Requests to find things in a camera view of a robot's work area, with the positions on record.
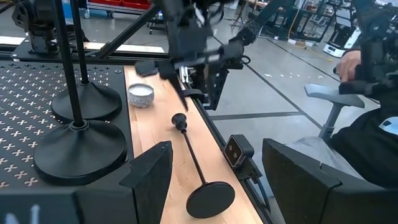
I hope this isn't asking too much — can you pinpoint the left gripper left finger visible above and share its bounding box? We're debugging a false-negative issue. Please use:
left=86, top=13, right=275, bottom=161
left=119, top=140, right=174, bottom=224

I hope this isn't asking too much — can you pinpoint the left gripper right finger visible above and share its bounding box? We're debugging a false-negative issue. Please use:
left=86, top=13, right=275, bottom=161
left=262, top=138, right=398, bottom=224

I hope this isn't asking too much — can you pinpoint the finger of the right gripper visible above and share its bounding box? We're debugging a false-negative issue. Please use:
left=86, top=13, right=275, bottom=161
left=158, top=61, right=190, bottom=112
left=134, top=60, right=160, bottom=78

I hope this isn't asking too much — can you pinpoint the black candle stick holder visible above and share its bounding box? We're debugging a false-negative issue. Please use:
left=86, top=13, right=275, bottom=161
left=51, top=0, right=123, bottom=123
left=171, top=112, right=236, bottom=220
left=33, top=0, right=128, bottom=187

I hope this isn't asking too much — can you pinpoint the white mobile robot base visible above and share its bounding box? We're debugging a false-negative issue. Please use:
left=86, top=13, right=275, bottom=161
left=323, top=26, right=363, bottom=59

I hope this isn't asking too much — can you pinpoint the cart with red bins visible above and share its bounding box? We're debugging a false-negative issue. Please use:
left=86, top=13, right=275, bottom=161
left=79, top=0, right=156, bottom=19

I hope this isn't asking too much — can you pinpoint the person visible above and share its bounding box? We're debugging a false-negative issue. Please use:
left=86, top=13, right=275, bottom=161
left=329, top=49, right=398, bottom=189

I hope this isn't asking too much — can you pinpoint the grey office chair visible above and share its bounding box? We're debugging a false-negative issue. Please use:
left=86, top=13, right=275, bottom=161
left=285, top=83, right=366, bottom=181

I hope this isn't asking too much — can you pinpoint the black perforated metal shelf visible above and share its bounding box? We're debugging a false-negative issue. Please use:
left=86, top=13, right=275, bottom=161
left=0, top=60, right=137, bottom=224

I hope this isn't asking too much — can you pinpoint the person's hand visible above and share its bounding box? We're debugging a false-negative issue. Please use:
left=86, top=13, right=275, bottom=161
left=335, top=49, right=363, bottom=83

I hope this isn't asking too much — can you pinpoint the black camera cable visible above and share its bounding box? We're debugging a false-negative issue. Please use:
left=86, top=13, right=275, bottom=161
left=241, top=158, right=272, bottom=215

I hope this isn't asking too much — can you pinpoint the black table-level camera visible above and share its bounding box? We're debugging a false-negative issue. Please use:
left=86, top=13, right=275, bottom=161
left=223, top=134, right=256, bottom=170

